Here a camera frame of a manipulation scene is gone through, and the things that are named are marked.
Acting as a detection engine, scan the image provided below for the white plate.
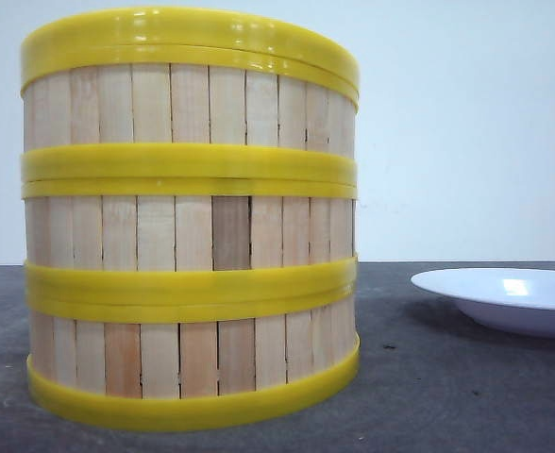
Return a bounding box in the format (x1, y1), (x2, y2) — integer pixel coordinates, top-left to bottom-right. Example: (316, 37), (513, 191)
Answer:
(411, 268), (555, 338)

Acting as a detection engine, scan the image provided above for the bamboo steamer basket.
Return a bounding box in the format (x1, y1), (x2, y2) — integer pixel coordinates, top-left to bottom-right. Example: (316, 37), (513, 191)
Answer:
(22, 41), (358, 198)
(27, 297), (360, 432)

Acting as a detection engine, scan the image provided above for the woven yellow-rimmed steamer lid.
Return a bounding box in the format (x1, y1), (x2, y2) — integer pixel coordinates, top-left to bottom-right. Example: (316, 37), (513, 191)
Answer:
(21, 7), (359, 102)

